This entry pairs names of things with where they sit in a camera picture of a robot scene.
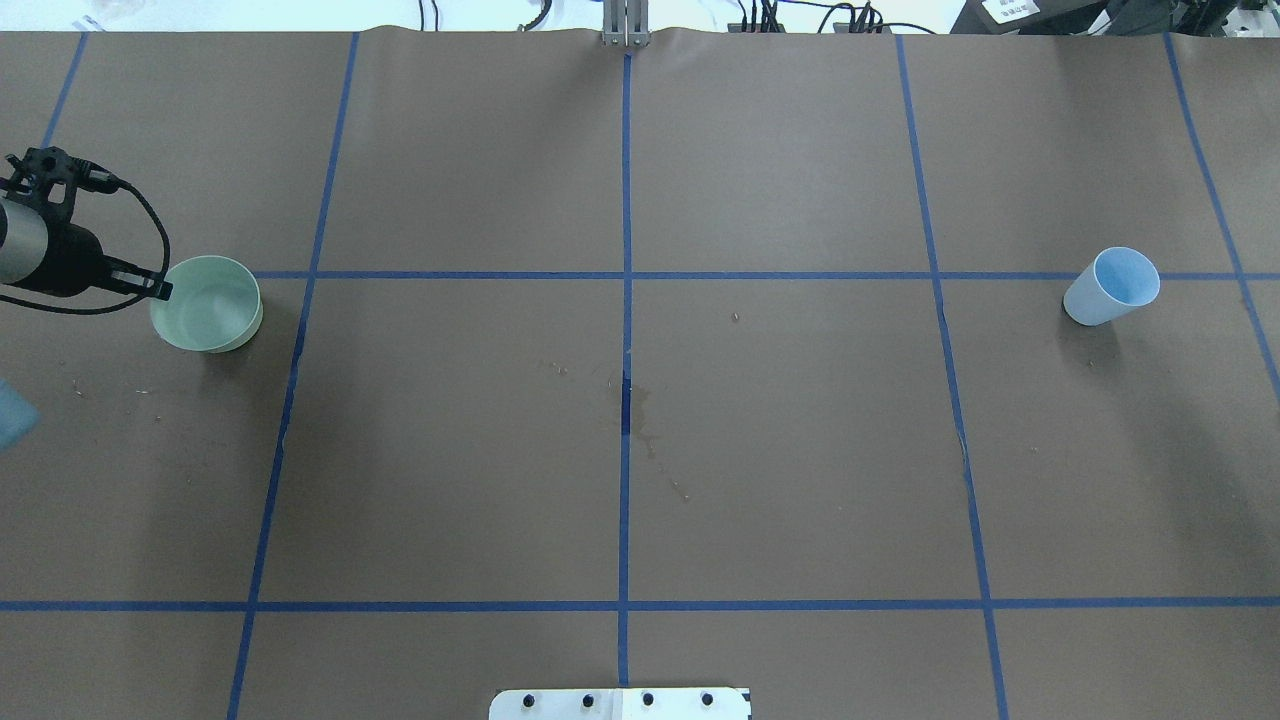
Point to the light blue plastic cup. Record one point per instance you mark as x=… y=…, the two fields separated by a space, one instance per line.
x=1117 y=282

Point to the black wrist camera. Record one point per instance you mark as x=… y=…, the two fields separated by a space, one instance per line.
x=48 y=181

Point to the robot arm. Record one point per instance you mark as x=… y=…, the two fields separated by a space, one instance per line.
x=24 y=245

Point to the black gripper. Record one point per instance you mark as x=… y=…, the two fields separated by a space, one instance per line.
x=70 y=262

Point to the green ceramic bowl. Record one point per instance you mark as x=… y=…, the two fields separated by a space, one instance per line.
x=215 y=306

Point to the aluminium frame post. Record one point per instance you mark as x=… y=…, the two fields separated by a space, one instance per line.
x=625 y=23

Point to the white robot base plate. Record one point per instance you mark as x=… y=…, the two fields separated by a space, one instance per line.
x=623 y=703

